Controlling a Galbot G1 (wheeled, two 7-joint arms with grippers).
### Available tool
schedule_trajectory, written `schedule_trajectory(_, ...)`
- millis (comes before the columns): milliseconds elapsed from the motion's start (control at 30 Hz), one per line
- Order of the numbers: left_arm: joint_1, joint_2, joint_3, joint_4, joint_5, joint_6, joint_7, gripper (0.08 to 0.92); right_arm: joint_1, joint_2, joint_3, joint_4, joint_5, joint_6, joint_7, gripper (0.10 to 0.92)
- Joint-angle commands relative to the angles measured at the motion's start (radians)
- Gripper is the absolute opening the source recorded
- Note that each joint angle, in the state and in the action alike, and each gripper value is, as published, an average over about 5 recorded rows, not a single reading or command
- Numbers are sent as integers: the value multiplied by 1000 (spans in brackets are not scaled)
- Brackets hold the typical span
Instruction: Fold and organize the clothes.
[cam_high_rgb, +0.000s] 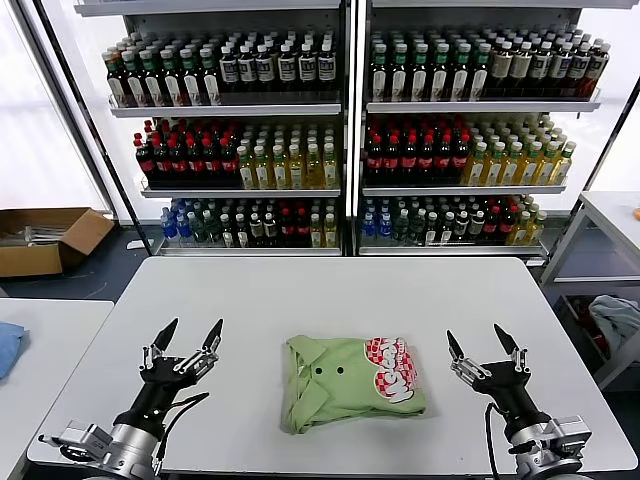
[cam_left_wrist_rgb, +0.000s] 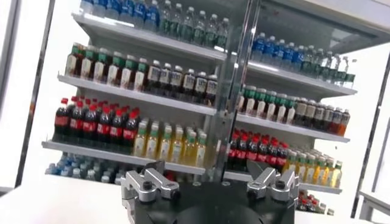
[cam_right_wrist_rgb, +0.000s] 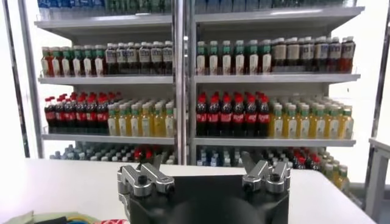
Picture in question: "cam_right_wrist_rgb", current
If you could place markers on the dark bottle beige label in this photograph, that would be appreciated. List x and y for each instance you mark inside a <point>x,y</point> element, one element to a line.
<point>293,53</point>
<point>279,53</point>

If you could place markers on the reddish tea bottle white cap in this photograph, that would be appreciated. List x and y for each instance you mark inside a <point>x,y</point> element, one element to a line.
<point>348,53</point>

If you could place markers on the green printed t-shirt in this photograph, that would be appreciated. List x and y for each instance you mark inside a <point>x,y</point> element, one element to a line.
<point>21,219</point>

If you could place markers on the green cap tea bottle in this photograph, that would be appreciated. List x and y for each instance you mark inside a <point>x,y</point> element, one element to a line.
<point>266,62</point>
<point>55,65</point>
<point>87,65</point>
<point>45,65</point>
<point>99,65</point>
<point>76,65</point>
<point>201,64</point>
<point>66,65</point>
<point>239,64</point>
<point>213,64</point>
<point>226,64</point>
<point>253,64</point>

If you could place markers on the small yellow juice bottle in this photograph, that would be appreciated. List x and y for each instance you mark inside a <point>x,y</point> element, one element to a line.
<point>328,171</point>
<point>342,179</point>

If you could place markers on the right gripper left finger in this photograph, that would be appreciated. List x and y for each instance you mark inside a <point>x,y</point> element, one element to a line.
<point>149,178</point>

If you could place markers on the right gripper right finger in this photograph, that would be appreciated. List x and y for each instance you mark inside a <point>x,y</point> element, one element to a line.
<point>268,178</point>

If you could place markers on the white metal side table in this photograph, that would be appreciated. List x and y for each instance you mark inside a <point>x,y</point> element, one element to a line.
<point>376,170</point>

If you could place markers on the dark bottle blue white label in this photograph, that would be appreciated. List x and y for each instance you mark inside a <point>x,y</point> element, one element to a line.
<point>167,56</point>
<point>156,56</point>
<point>321,53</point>
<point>133,58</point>
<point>122,58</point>
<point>334,53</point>
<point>111,58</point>
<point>307,53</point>
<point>144,56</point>

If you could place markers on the grey metal shelf unit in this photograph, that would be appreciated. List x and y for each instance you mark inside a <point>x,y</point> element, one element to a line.
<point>106,80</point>
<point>274,78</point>

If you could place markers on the black slanted frame pole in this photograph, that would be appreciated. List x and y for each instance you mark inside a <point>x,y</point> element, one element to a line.
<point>378,100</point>
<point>15,76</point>

